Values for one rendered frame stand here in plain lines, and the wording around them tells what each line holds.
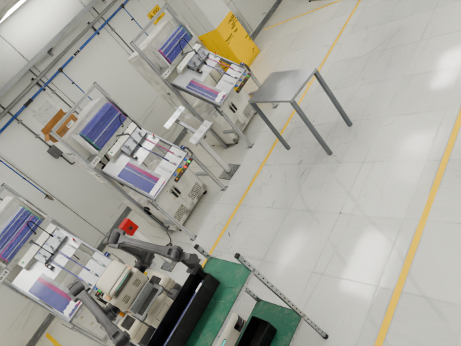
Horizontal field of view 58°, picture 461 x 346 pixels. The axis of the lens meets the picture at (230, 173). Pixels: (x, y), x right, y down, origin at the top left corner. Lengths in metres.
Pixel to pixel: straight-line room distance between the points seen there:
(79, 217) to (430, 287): 4.75
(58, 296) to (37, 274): 0.33
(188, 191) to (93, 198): 1.75
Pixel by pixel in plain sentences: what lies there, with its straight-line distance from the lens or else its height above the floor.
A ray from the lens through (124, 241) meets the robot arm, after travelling 2.57.
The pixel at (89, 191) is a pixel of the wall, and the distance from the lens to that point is 6.42.
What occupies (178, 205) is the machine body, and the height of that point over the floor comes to 0.25.
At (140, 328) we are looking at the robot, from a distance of 3.43.
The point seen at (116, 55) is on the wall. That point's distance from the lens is 6.83.
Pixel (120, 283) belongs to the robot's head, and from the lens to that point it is 2.88.
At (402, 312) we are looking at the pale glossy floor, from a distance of 3.15.
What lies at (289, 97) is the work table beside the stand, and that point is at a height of 0.80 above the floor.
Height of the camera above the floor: 2.65
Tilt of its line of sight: 29 degrees down
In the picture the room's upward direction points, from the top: 43 degrees counter-clockwise
